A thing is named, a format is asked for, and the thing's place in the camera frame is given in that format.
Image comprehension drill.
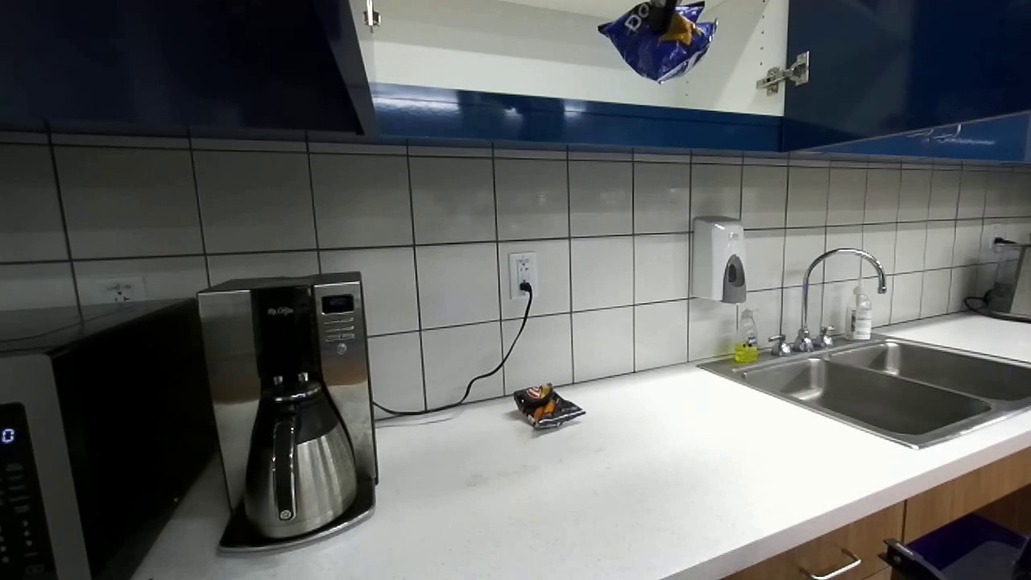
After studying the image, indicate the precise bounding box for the blue snack packet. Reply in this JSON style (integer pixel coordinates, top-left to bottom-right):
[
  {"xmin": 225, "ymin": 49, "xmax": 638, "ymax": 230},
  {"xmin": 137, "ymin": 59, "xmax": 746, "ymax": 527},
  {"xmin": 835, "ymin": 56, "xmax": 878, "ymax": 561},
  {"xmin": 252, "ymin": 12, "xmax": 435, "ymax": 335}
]
[{"xmin": 597, "ymin": 0, "xmax": 721, "ymax": 86}]

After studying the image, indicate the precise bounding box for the white pump bottle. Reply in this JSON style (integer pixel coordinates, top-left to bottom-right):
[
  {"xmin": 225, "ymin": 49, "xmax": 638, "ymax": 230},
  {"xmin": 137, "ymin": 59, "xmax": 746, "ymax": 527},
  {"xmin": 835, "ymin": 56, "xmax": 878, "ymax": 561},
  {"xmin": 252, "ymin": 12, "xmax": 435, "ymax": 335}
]
[{"xmin": 847, "ymin": 281, "xmax": 881, "ymax": 346}]

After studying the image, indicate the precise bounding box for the white wall soap dispenser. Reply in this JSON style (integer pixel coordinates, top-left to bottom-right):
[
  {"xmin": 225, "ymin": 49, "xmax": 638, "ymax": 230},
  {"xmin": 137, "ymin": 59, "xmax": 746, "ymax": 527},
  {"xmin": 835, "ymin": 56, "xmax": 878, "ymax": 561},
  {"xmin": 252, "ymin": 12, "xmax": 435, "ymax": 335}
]
[{"xmin": 689, "ymin": 215, "xmax": 753, "ymax": 311}]

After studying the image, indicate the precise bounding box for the black steel coffee maker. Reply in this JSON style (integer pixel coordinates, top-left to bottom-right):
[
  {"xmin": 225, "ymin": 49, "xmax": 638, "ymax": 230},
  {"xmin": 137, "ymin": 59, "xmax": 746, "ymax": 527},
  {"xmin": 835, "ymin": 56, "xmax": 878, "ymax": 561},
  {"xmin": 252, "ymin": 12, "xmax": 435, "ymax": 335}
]
[{"xmin": 193, "ymin": 270, "xmax": 385, "ymax": 554}]

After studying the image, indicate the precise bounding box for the stainless steel sink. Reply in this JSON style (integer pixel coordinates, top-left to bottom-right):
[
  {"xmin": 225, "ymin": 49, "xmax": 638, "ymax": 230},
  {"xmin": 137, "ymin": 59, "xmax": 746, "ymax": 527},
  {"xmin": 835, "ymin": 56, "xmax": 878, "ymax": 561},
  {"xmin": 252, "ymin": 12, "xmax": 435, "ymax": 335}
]
[{"xmin": 698, "ymin": 335, "xmax": 1031, "ymax": 451}]

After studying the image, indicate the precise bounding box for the metal drawer handle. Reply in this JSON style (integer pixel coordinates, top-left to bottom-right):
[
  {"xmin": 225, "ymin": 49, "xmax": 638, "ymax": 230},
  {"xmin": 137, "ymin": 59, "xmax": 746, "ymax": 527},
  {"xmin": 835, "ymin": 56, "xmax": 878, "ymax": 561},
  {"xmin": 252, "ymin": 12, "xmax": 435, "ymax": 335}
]
[{"xmin": 803, "ymin": 549, "xmax": 870, "ymax": 580}]

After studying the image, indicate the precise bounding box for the white wall outlet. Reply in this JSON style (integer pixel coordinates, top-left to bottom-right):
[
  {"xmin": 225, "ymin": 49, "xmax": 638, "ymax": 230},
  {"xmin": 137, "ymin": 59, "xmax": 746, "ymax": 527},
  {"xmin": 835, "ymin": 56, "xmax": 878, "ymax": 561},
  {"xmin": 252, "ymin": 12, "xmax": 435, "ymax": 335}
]
[
  {"xmin": 102, "ymin": 275, "xmax": 151, "ymax": 311},
  {"xmin": 507, "ymin": 247, "xmax": 540, "ymax": 306}
]

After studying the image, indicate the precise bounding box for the black microwave oven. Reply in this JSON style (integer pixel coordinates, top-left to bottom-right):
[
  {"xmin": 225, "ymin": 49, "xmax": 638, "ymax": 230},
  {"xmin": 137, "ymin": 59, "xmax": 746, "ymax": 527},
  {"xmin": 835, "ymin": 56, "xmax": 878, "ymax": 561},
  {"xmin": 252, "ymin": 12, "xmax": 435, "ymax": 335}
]
[{"xmin": 0, "ymin": 300, "xmax": 220, "ymax": 580}]

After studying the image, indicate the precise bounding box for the blue open cabinet door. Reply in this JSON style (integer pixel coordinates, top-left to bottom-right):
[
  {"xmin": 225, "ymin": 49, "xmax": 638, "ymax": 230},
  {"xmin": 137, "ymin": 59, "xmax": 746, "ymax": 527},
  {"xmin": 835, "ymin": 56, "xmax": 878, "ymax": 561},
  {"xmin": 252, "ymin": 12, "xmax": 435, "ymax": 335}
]
[
  {"xmin": 777, "ymin": 0, "xmax": 1031, "ymax": 168},
  {"xmin": 310, "ymin": 0, "xmax": 382, "ymax": 140}
]

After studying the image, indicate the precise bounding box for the chrome gooseneck faucet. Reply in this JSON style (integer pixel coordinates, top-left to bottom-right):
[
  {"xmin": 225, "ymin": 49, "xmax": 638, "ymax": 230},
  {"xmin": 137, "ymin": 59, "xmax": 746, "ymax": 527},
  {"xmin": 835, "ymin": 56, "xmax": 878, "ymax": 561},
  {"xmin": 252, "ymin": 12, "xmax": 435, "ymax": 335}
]
[{"xmin": 795, "ymin": 245, "xmax": 892, "ymax": 355}]

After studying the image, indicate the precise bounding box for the dark snack packet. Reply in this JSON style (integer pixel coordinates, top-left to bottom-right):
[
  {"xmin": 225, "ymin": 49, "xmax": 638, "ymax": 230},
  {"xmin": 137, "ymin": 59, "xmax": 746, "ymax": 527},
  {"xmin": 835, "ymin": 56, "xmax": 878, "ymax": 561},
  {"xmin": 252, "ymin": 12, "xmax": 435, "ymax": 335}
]
[{"xmin": 509, "ymin": 381, "xmax": 589, "ymax": 434}]

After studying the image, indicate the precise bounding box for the stainless steel carafe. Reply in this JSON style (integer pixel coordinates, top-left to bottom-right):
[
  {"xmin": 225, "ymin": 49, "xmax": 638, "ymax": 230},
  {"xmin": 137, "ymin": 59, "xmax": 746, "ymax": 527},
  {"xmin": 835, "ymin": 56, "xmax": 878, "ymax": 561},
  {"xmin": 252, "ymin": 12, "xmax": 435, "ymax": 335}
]
[{"xmin": 238, "ymin": 370, "xmax": 363, "ymax": 546}]

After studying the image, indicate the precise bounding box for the wooden base cabinet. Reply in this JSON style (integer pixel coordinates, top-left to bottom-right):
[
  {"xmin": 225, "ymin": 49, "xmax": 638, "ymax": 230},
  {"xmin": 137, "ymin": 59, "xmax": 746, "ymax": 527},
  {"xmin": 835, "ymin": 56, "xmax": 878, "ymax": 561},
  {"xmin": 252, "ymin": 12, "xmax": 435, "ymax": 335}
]
[{"xmin": 724, "ymin": 447, "xmax": 1031, "ymax": 580}]

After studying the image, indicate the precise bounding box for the white open cabinet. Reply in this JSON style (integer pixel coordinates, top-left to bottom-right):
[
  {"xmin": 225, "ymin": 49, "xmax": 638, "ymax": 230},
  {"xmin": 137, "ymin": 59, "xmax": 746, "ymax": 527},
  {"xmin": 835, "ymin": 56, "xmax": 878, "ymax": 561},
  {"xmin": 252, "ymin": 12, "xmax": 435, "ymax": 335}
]
[{"xmin": 353, "ymin": 0, "xmax": 794, "ymax": 122}]

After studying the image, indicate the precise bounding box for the black power cord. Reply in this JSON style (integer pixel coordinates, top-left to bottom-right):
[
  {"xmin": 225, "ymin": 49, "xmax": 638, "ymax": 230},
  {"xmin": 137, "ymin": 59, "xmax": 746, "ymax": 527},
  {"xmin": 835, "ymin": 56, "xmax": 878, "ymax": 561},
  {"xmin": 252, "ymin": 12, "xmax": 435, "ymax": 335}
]
[{"xmin": 366, "ymin": 281, "xmax": 537, "ymax": 422}]

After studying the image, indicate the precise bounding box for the dark countertop appliance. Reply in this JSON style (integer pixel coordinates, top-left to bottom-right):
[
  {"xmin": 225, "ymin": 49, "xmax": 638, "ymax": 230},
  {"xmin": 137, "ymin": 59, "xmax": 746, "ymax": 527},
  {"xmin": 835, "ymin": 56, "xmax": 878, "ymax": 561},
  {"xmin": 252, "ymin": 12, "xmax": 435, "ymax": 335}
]
[{"xmin": 964, "ymin": 237, "xmax": 1031, "ymax": 324}]

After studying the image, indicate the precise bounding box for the dark blue chair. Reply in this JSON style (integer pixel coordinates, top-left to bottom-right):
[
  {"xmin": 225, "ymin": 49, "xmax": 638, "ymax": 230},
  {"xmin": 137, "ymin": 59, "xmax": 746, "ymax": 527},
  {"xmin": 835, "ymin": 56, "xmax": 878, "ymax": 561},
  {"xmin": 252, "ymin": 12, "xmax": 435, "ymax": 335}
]
[{"xmin": 881, "ymin": 508, "xmax": 1031, "ymax": 580}]

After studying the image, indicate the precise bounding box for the yellow dish soap bottle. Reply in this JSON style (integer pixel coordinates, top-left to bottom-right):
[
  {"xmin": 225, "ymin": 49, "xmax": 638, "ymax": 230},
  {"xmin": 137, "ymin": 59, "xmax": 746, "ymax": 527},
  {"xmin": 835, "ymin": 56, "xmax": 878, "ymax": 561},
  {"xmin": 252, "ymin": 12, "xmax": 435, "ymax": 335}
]
[{"xmin": 727, "ymin": 302, "xmax": 768, "ymax": 370}]

